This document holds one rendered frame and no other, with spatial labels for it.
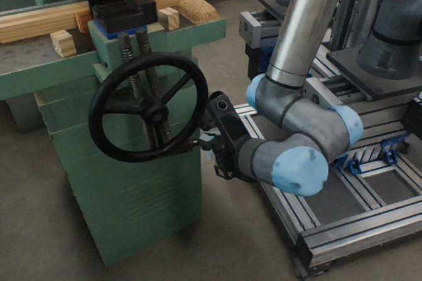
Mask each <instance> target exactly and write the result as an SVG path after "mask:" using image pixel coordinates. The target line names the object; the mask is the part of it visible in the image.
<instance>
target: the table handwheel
mask: <svg viewBox="0 0 422 281"><path fill-rule="evenodd" d="M153 66H175V67H177V68H180V69H182V70H183V71H184V72H186V73H185V74H184V75H183V76H182V77H181V79H180V80H179V81H178V82H177V83H176V84H175V85H173V87H172V88H171V89H170V90H169V91H168V92H167V93H165V95H164V96H163V97H162V98H161V99H160V98H158V97H152V96H150V95H149V93H148V92H147V91H146V90H145V88H144V87H143V86H142V88H143V89H142V90H144V91H143V92H142V93H140V94H139V95H138V97H136V98H134V95H133V91H132V86H128V87H126V90H128V92H129V93H130V94H131V96H132V98H133V99H134V100H135V101H136V102H137V104H138V105H139V107H118V106H108V105H106V104H107V101H108V99H109V97H110V96H111V95H112V93H113V92H114V90H115V89H116V88H117V87H118V86H119V85H120V84H121V83H122V82H123V81H124V80H126V79H127V78H129V77H130V76H131V75H133V74H135V73H137V72H140V70H144V69H146V68H149V67H153ZM190 79H193V81H194V83H195V86H196V89H197V102H196V106H195V110H194V113H193V115H194V114H200V115H201V116H202V117H203V116H204V114H205V110H206V107H207V105H208V84H207V82H206V80H205V77H204V75H203V73H202V71H201V69H200V68H199V67H198V66H196V64H194V62H193V61H191V60H189V59H188V58H186V57H184V56H181V55H179V54H177V53H170V52H154V53H147V54H143V55H141V56H138V57H136V58H133V59H131V60H129V61H126V62H125V63H124V64H122V65H121V66H119V67H117V68H116V69H115V70H114V71H113V72H112V73H110V74H109V75H108V76H107V78H106V79H105V80H104V81H103V82H102V83H101V85H100V86H99V88H98V90H97V91H96V92H95V94H94V97H93V99H92V101H91V104H90V109H89V114H88V126H89V130H90V135H91V138H92V140H93V141H94V144H95V145H96V146H97V147H98V148H99V149H100V151H101V152H102V153H104V154H105V155H107V156H109V157H111V158H113V159H115V160H117V161H121V162H130V163H138V162H148V161H153V160H156V159H157V158H160V157H163V156H165V155H167V154H169V153H171V152H173V151H174V150H175V149H177V148H178V147H180V146H181V145H182V144H184V142H185V141H187V140H188V139H189V138H190V136H192V134H193V133H194V132H195V131H196V129H197V127H198V125H197V123H196V122H195V120H194V118H193V115H192V117H190V120H189V121H188V123H187V124H186V126H185V128H184V129H182V130H181V131H180V132H179V133H178V134H177V136H175V137H174V138H172V139H171V140H169V141H168V142H165V143H164V140H163V134H162V131H161V124H163V123H164V122H165V121H166V120H167V118H168V116H169V110H168V107H166V106H165V105H166V104H167V103H168V102H169V101H170V100H171V98H172V97H173V96H174V95H175V94H176V93H177V92H178V91H179V89H181V87H182V86H184V85H185V84H186V83H187V82H188V81H189V80H190ZM103 114H132V115H140V116H141V118H142V120H144V122H145V123H146V125H148V126H150V127H154V131H155V134H156V139H157V142H158V146H159V147H155V148H153V149H148V150H145V151H141V152H132V151H128V150H124V149H121V148H118V147H116V146H115V145H113V144H112V143H111V142H110V141H109V140H108V138H107V137H106V134H105V132H104V130H103V128H102V115H103Z"/></svg>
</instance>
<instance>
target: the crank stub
mask: <svg viewBox="0 0 422 281"><path fill-rule="evenodd" d="M193 118H194V120H195V122H196V123H197V125H198V127H199V128H201V129H202V130H203V131H209V130H210V123H209V122H208V121H206V120H205V118H203V117H202V116H201V115H200V114H194V115H193Z"/></svg>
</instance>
